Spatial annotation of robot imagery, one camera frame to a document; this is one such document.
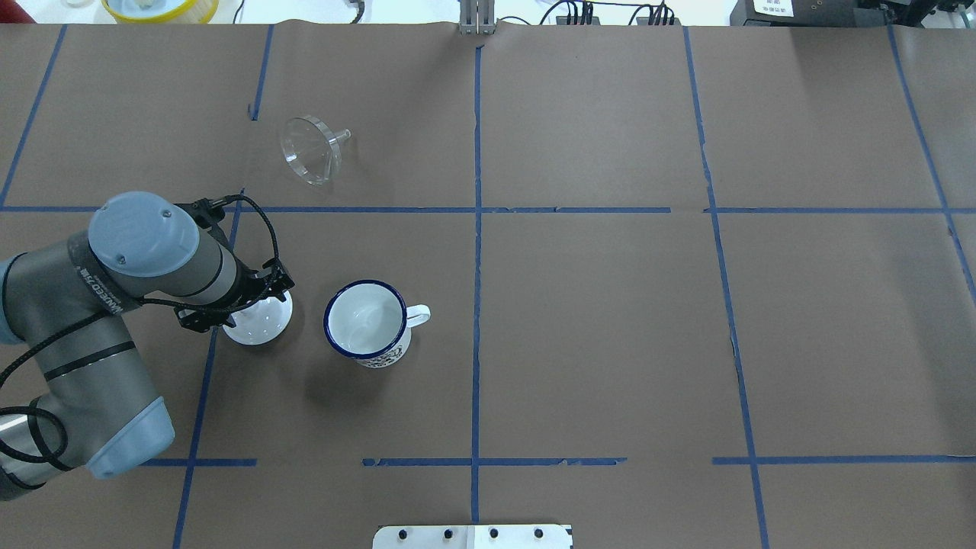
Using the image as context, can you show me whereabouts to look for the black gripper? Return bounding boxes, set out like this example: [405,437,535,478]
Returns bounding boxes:
[175,258,295,333]

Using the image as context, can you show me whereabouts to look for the yellow rimmed bowl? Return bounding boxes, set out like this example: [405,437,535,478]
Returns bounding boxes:
[101,1,220,24]

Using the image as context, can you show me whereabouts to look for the black device with label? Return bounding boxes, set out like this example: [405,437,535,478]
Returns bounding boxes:
[729,1,895,28]

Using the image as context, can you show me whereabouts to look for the grey metal bracket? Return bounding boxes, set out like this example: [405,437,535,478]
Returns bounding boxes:
[459,0,497,36]

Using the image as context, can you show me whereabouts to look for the white enamel mug lid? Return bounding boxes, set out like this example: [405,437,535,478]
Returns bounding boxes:
[222,291,294,346]

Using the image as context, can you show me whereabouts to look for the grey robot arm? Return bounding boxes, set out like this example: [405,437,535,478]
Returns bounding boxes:
[2,191,295,501]

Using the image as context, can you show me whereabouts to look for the brown paper table cover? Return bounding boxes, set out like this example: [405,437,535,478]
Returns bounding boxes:
[2,21,974,548]

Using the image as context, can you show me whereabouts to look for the blue tape strip lengthwise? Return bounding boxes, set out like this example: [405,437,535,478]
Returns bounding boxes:
[468,45,484,525]
[172,24,275,548]
[681,27,771,548]

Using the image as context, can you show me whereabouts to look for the blue tape strip crosswise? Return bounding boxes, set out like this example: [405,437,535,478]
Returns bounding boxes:
[703,207,975,215]
[143,454,975,468]

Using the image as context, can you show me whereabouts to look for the blue tape strip right crosswise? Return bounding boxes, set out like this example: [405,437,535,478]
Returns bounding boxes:
[703,207,975,215]

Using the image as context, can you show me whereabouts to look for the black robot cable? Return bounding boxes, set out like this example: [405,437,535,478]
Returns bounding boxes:
[0,197,281,469]

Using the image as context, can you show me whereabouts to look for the white enamel mug blue rim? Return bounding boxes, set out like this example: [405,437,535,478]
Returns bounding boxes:
[322,279,430,369]

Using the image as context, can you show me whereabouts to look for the blue tape strip near crosswise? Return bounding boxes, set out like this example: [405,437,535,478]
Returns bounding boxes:
[143,454,975,468]

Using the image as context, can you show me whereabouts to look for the blue tape strip right lengthwise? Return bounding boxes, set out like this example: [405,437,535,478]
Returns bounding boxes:
[681,27,771,548]

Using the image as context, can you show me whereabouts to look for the clear plastic funnel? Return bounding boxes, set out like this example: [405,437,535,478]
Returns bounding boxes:
[280,115,352,185]

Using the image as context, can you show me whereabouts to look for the blue tape strip far left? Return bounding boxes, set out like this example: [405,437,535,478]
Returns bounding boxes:
[2,24,69,209]

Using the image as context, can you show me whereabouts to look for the white metal mounting plate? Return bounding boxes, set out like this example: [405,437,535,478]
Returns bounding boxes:
[372,524,574,548]

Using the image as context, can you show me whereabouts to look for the black cable plugs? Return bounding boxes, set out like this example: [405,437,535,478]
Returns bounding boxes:
[536,1,681,27]

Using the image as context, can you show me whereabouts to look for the blue tape strip centre lengthwise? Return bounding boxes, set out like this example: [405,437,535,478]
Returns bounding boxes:
[468,45,484,525]

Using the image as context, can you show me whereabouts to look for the blue tape strip far right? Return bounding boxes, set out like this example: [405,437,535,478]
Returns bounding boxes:
[885,24,975,305]

